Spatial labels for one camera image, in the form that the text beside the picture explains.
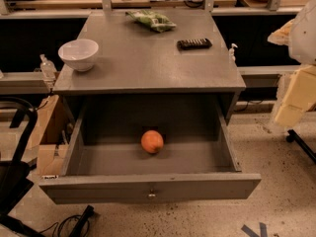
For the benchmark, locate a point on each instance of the black remote control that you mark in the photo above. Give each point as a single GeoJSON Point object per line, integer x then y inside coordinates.
{"type": "Point", "coordinates": [188, 44]}

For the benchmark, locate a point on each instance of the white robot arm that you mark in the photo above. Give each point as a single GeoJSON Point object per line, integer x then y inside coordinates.
{"type": "Point", "coordinates": [299, 35]}

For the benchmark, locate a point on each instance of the grey open top drawer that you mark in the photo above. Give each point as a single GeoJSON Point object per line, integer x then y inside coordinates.
{"type": "Point", "coordinates": [105, 161]}

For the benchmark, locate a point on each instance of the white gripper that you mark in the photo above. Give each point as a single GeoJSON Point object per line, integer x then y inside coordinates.
{"type": "Point", "coordinates": [303, 37]}

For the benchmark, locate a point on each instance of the white ceramic bowl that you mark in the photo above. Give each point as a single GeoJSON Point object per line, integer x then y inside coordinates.
{"type": "Point", "coordinates": [79, 54]}

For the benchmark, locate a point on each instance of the clear plastic bottle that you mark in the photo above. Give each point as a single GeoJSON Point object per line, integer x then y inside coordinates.
{"type": "Point", "coordinates": [47, 68]}

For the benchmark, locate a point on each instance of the orange fruit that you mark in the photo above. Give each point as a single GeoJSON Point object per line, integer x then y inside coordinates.
{"type": "Point", "coordinates": [152, 141]}

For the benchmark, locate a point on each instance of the green snack bag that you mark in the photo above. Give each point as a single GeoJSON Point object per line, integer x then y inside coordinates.
{"type": "Point", "coordinates": [153, 20]}

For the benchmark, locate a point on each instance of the white pump dispenser bottle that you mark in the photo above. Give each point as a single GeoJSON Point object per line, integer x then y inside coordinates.
{"type": "Point", "coordinates": [232, 51]}

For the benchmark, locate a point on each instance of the black chair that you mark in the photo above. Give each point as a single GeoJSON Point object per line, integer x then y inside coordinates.
{"type": "Point", "coordinates": [13, 174]}

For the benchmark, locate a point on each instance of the grey cabinet with counter top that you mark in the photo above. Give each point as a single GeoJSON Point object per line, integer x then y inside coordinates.
{"type": "Point", "coordinates": [133, 59]}

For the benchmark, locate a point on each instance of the brown cardboard box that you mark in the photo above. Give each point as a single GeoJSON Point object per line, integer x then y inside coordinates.
{"type": "Point", "coordinates": [47, 142]}

